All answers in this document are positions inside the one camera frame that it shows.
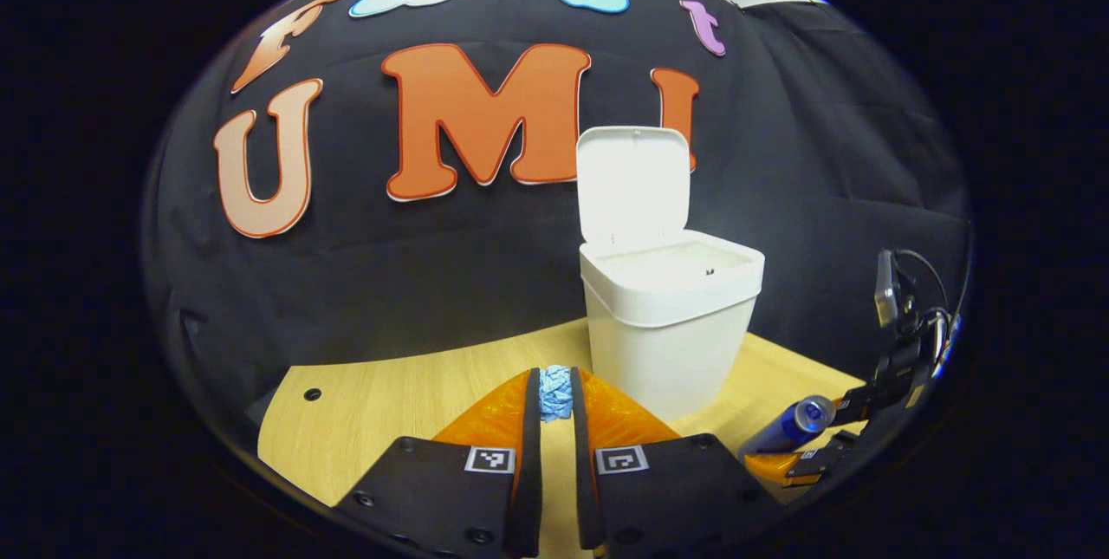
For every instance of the black backdrop cloth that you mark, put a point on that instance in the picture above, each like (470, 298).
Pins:
(433, 282)

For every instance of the blue paper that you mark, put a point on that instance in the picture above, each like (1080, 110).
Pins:
(555, 394)

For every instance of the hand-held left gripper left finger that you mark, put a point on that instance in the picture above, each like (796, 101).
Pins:
(528, 472)

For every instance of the wooden desktop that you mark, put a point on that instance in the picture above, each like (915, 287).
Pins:
(390, 403)

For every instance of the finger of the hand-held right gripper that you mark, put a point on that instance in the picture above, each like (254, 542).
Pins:
(780, 465)
(853, 405)

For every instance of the blue pop can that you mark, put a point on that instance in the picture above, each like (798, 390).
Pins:
(784, 429)

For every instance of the white desktop garbage bin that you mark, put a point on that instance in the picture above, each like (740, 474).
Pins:
(667, 342)

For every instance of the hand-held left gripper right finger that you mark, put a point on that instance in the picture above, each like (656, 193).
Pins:
(582, 472)

